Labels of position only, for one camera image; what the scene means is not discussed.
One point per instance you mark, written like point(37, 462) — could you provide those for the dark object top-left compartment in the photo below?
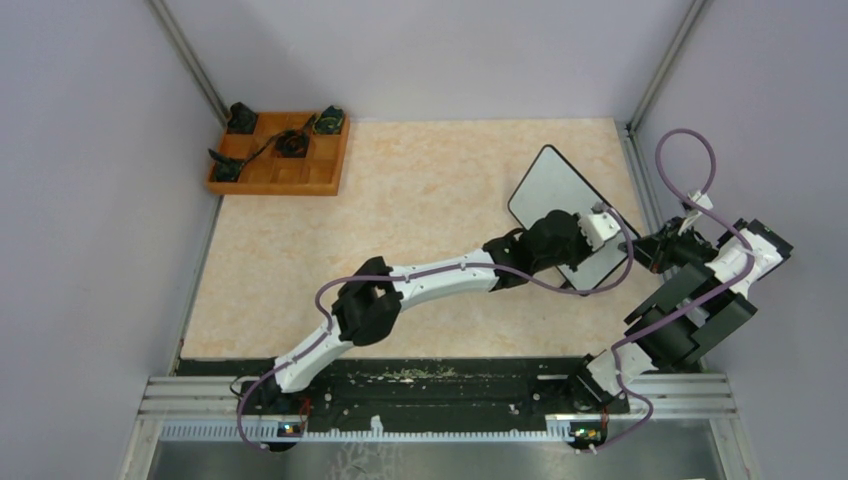
point(242, 120)

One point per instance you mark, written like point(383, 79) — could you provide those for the right corner aluminium post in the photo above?
point(693, 16)

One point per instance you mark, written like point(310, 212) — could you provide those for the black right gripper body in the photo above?
point(674, 247)

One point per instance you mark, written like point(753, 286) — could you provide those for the black framed whiteboard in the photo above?
point(553, 183)

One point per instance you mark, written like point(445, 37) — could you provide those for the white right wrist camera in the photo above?
point(696, 202)

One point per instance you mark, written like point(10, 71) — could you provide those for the dark object left compartment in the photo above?
point(226, 169)

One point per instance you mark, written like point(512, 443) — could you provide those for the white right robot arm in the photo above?
point(691, 313)

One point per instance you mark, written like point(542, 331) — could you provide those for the dark object centre compartment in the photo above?
point(292, 143)

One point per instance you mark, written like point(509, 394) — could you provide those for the aluminium front rail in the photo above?
point(201, 409)

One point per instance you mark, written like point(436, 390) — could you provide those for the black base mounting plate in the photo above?
point(475, 395)

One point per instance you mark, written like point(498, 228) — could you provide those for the left corner aluminium post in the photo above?
point(187, 55)

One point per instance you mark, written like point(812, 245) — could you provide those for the corner aluminium post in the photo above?
point(693, 16)
point(187, 55)

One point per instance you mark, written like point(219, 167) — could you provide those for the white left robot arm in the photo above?
point(362, 309)

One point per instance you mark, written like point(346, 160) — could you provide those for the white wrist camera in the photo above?
point(696, 202)
point(599, 226)

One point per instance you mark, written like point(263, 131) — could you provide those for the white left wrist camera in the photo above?
point(599, 226)

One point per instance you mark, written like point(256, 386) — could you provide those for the orange compartment tray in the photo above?
point(265, 173)

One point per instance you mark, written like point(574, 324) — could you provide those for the dark object top-right compartment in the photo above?
point(328, 122)

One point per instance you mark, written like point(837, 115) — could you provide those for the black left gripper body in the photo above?
point(571, 253)

